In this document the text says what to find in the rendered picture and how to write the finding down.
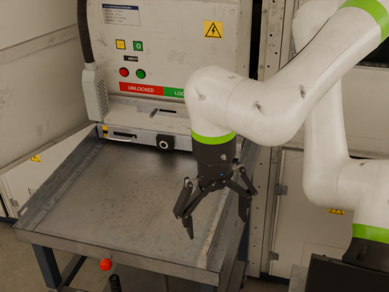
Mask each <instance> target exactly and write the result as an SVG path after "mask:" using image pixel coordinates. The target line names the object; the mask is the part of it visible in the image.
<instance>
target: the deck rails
mask: <svg viewBox="0 0 389 292"><path fill-rule="evenodd" d="M108 140H109V139H107V138H101V137H99V135H98V129H97V125H95V126H94V128H93V129H92V130H91V131H90V132H89V133H88V134H87V136H86V137H85V138H84V139H83V140H82V141H81V142H80V143H79V144H78V145H77V146H76V147H75V148H74V150H73V151H72V152H71V153H70V154H69V155H68V156H67V157H66V158H65V159H64V160H63V161H62V162H61V163H60V165H59V166H58V167H57V168H56V169H55V170H54V172H52V174H51V175H50V176H49V177H48V178H47V179H46V180H45V181H44V182H43V183H42V184H41V186H40V187H39V188H38V189H37V190H36V191H35V192H34V193H33V194H32V195H31V196H30V197H29V198H28V199H27V201H26V202H25V203H24V204H23V205H22V206H21V207H20V208H19V209H18V211H16V213H17V216H18V218H19V221H20V224H21V229H24V230H28V231H32V232H33V231H34V230H35V228H36V227H37V226H38V225H39V224H40V222H41V221H42V220H43V219H44V218H45V217H46V215H47V214H48V213H49V211H51V209H52V208H53V207H54V205H55V204H56V203H57V202H58V201H59V200H60V198H61V197H62V196H63V195H64V194H65V192H66V191H67V190H68V188H69V187H70V186H71V185H72V184H73V183H74V181H75V180H76V179H77V178H78V177H79V175H80V174H81V173H82V171H84V169H85V168H86V167H87V165H88V164H89V163H90V162H91V161H92V160H93V158H94V157H95V156H96V155H97V154H98V152H99V151H100V150H101V148H102V147H103V146H104V145H105V144H106V143H107V141H108ZM251 143H252V141H251V140H249V139H247V138H246V141H245V143H244V146H243V150H242V152H241V155H240V158H234V161H233V164H232V167H235V166H236V163H237V162H241V164H242V165H243V166H244V165H245V161H246V159H247V156H248V152H249V149H250V146H251ZM231 180H233V181H234V182H236V183H237V184H238V182H239V180H240V176H239V175H237V174H236V173H234V175H233V177H232V178H231ZM234 194H235V191H234V190H232V189H230V188H228V187H227V186H226V187H224V188H223V191H222V194H221V197H220V199H219V202H218V205H217V207H216V210H215V213H214V216H213V218H212V221H211V223H210V227H209V229H208V232H207V234H206V237H205V240H204V243H203V245H202V248H201V250H200V254H199V256H198V259H197V261H196V265H195V266H194V267H195V268H198V269H203V270H206V271H210V268H211V265H212V262H213V259H214V255H215V252H216V249H217V247H218V243H219V240H220V238H221V235H222V231H223V228H224V226H225V222H226V219H227V216H228V214H229V210H230V207H231V204H232V201H233V198H234ZM25 208H27V210H26V211H25V212H24V214H23V215H21V212H22V211H23V210H24V209H25Z"/></svg>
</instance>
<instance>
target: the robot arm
mask: <svg viewBox="0 0 389 292"><path fill-rule="evenodd" d="M292 34H293V39H294V43H295V48H296V55H295V56H294V57H293V58H292V59H291V60H290V61H289V62H287V63H286V65H284V66H283V67H282V68H280V69H279V70H278V71H277V72H276V73H275V74H274V75H273V76H271V77H270V78H269V79H268V80H266V81H264V82H261V81H257V80H254V79H250V78H247V77H245V76H243V75H240V74H238V73H236V72H233V71H231V70H229V69H227V68H225V67H222V66H219V65H207V66H203V67H201V68H199V69H197V70H196V71H195V72H194V73H192V74H191V76H190V77H189V78H188V80H187V81H186V84H185V88H184V100H185V104H186V107H187V110H188V113H189V118H190V128H191V136H192V153H193V157H194V158H195V159H196V160H197V170H198V175H197V177H196V178H191V179H190V178H189V177H185V178H184V186H183V188H182V191H181V193H180V195H179V197H178V199H177V202H176V204H175V206H174V208H173V213H174V215H175V218H176V219H180V218H182V224H183V226H184V227H185V228H186V231H187V233H188V235H189V237H190V239H191V240H192V239H194V235H193V220H192V216H191V213H192V212H193V211H194V209H195V208H196V207H197V205H198V204H199V203H200V201H201V200H202V198H204V197H206V196H207V195H208V193H209V192H214V191H216V190H220V189H223V188H224V187H226V186H227V187H228V188H230V189H232V190H234V191H235V192H237V193H238V215H239V217H240V218H241V220H242V221H243V222H247V208H249V202H250V201H251V200H252V198H251V196H252V195H257V194H258V192H257V190H256V189H255V187H254V186H253V184H252V182H251V181H250V180H249V178H248V177H247V175H246V171H245V167H244V166H243V165H242V164H241V162H237V163H236V166H235V167H232V159H233V158H234V157H235V156H236V133H237V134H239V135H241V136H243V137H245V138H247V139H249V140H251V141H253V142H254V143H256V144H259V145H262V146H267V147H274V146H278V145H281V144H284V143H286V142H287V141H289V140H290V139H291V138H292V137H293V136H294V135H295V134H296V133H297V131H298V130H299V128H300V127H301V125H302V123H304V156H303V174H302V188H303V192H304V194H305V195H306V197H307V198H308V200H309V201H310V202H312V203H313V204H315V205H317V206H319V207H323V208H327V209H335V210H343V211H350V212H354V215H353V222H352V228H353V235H352V240H351V243H350V245H349V247H348V249H347V251H346V252H345V253H344V254H343V255H342V262H345V263H348V264H351V265H355V266H358V267H363V268H367V269H371V270H374V271H379V272H383V273H388V274H389V159H351V158H350V157H349V154H348V148H347V141H346V133H345V128H344V118H343V105H342V82H341V78H342V77H343V76H344V75H345V74H346V73H347V72H348V71H349V70H350V69H351V68H353V66H355V65H356V64H357V63H358V62H359V61H361V60H362V59H363V58H364V57H366V56H367V55H368V54H369V53H370V52H372V51H373V50H375V49H376V48H377V47H378V46H379V45H380V44H381V43H382V42H383V41H384V40H385V39H386V38H387V37H388V36H389V0H311V1H308V2H306V3H305V4H303V5H302V6H301V7H300V8H299V9H298V10H297V11H296V13H295V15H294V17H293V20H292ZM234 173H236V174H237V175H239V176H240V177H241V178H242V179H243V181H244V182H245V184H246V186H247V187H248V189H247V190H245V189H244V188H243V187H241V186H240V185H238V184H237V183H236V182H234V181H233V180H231V178H232V177H233V175H234ZM196 184H197V186H196V190H195V191H194V193H192V191H193V189H195V185H196ZM203 188H204V189H205V190H203Z"/></svg>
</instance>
